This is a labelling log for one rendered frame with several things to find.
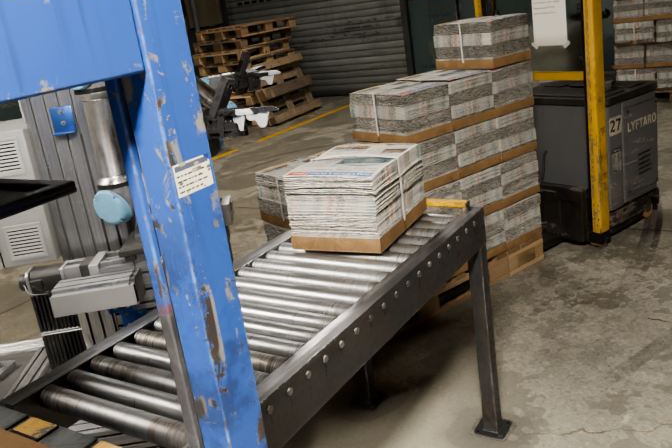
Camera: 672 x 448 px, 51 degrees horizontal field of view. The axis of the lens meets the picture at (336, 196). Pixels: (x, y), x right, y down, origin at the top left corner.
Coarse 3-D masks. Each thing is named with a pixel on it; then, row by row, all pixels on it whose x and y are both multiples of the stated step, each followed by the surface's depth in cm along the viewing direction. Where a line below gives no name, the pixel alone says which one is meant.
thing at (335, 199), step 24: (312, 168) 202; (336, 168) 199; (360, 168) 196; (384, 168) 194; (288, 192) 200; (312, 192) 197; (336, 192) 194; (360, 192) 189; (384, 192) 194; (288, 216) 204; (312, 216) 200; (336, 216) 196; (360, 216) 193; (384, 216) 196
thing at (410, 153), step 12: (360, 144) 225; (372, 144) 223; (384, 144) 221; (396, 144) 219; (408, 144) 217; (324, 156) 217; (348, 156) 213; (408, 156) 210; (408, 168) 209; (420, 168) 219; (408, 180) 210; (420, 180) 220; (408, 192) 212; (420, 192) 220; (408, 204) 211
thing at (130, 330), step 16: (272, 240) 219; (288, 240) 219; (256, 256) 207; (144, 320) 174; (112, 336) 167; (128, 336) 167; (96, 352) 160; (64, 368) 155; (80, 368) 156; (32, 384) 150; (48, 384) 149; (64, 384) 152; (16, 400) 144; (32, 400) 146; (32, 416) 146; (48, 416) 149; (64, 416) 153
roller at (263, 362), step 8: (136, 336) 167; (144, 336) 166; (152, 336) 165; (160, 336) 164; (144, 344) 165; (152, 344) 164; (160, 344) 162; (256, 352) 149; (256, 360) 147; (264, 360) 146; (272, 360) 145; (280, 360) 145; (256, 368) 147; (264, 368) 145; (272, 368) 144
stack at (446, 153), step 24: (432, 144) 313; (456, 144) 323; (480, 144) 333; (288, 168) 297; (432, 168) 315; (456, 168) 324; (264, 192) 299; (432, 192) 316; (456, 192) 325; (480, 192) 337; (504, 240) 353; (504, 264) 355; (432, 312) 327
